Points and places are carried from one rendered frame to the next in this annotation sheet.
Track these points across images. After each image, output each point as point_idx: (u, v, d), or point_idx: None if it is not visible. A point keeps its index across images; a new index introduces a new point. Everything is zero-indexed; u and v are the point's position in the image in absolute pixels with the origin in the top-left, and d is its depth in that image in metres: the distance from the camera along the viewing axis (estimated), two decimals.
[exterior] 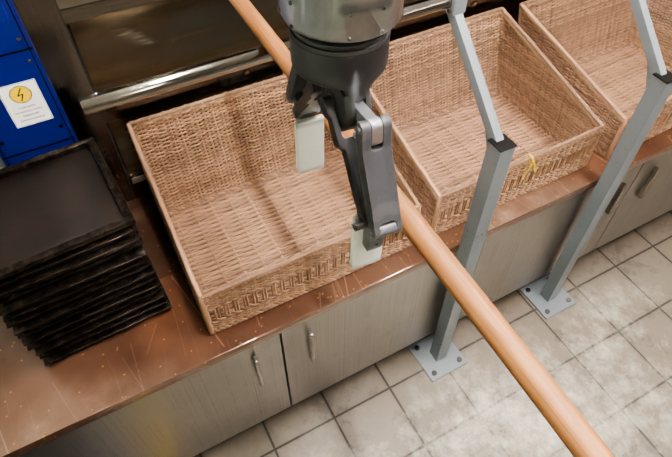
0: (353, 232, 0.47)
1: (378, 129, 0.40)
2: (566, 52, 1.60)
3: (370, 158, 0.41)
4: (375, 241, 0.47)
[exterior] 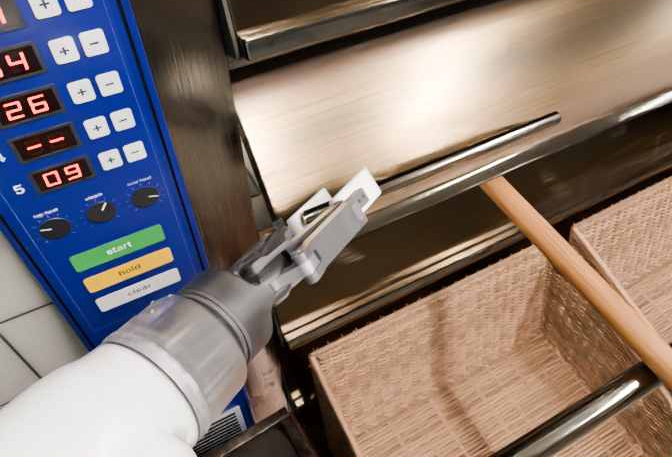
0: (295, 212, 0.55)
1: None
2: None
3: None
4: None
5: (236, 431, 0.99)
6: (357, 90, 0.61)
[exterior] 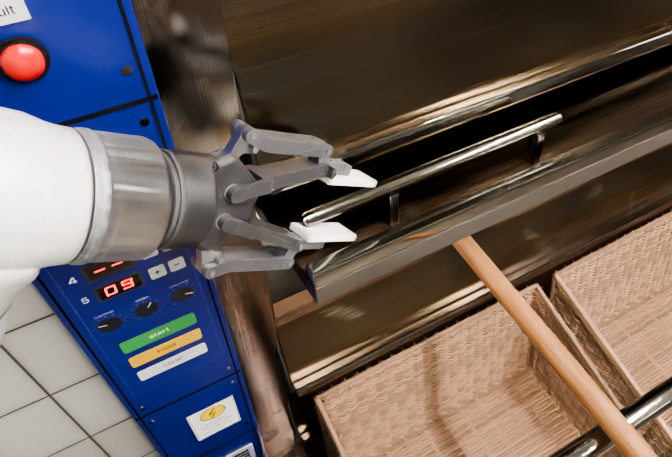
0: (301, 226, 0.55)
1: (204, 272, 0.47)
2: None
3: None
4: (308, 245, 0.55)
5: None
6: (360, 166, 0.68)
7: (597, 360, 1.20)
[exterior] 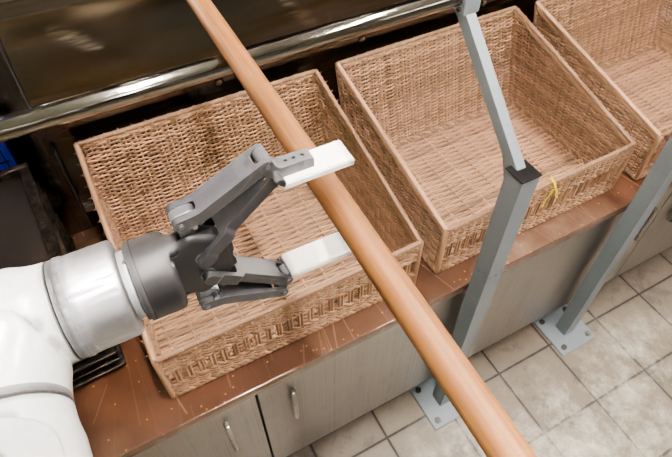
0: (295, 251, 0.60)
1: (204, 301, 0.56)
2: (589, 57, 1.39)
3: (223, 289, 0.57)
4: None
5: None
6: None
7: (373, 141, 1.27)
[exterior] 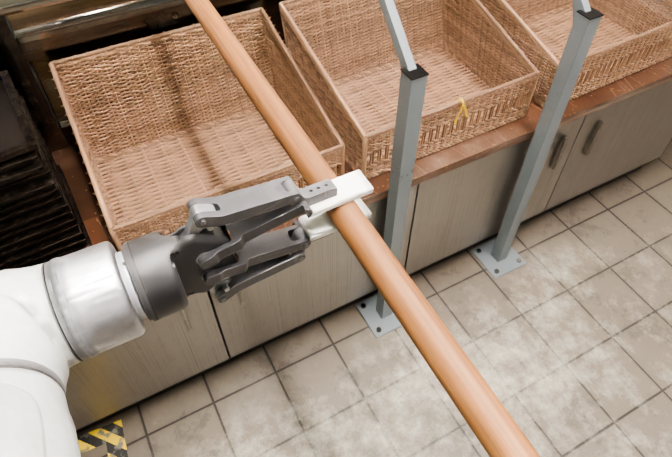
0: None
1: (222, 292, 0.56)
2: (505, 2, 1.59)
3: (238, 274, 0.56)
4: None
5: None
6: None
7: (310, 69, 1.47)
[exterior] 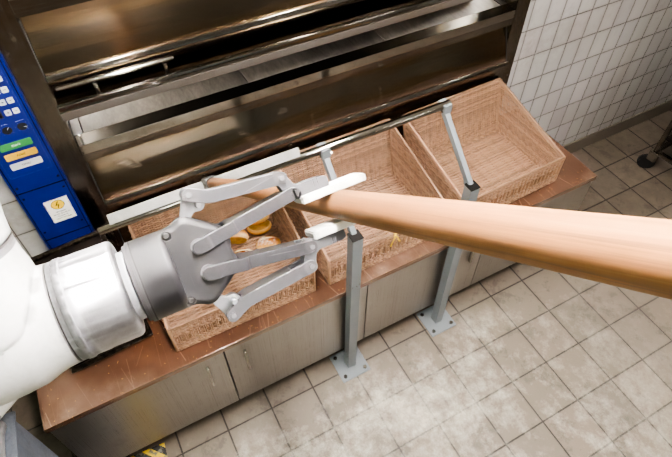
0: (320, 228, 0.56)
1: (235, 316, 0.52)
2: (430, 153, 2.30)
3: (252, 298, 0.53)
4: (332, 241, 0.55)
5: None
6: (101, 79, 1.65)
7: None
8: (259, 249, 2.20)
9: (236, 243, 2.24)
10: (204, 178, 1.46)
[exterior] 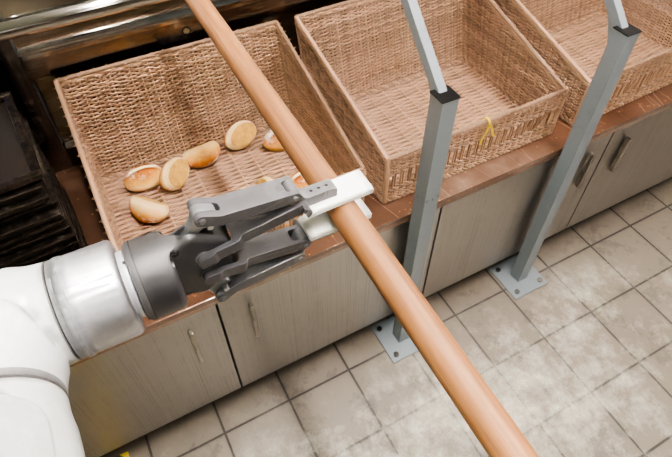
0: None
1: (222, 291, 0.56)
2: (530, 14, 1.52)
3: (238, 274, 0.56)
4: None
5: None
6: None
7: (328, 86, 1.40)
8: None
9: (248, 144, 1.46)
10: None
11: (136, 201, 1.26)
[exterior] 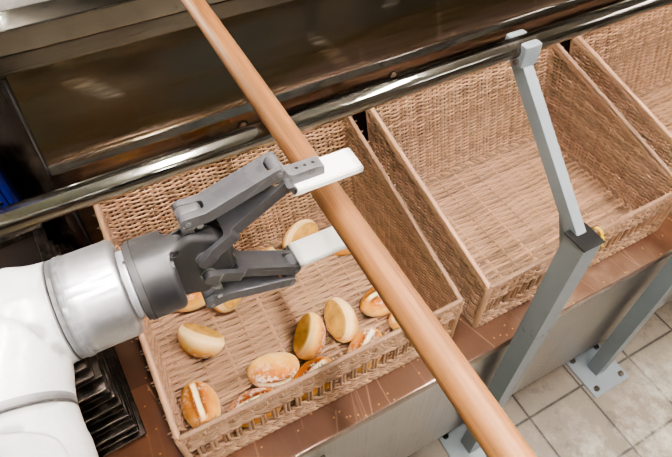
0: (302, 240, 0.59)
1: (210, 298, 0.56)
2: (632, 92, 1.32)
3: (228, 285, 0.57)
4: None
5: None
6: None
7: (405, 185, 1.19)
8: (392, 328, 1.12)
9: None
10: None
11: (187, 334, 1.06)
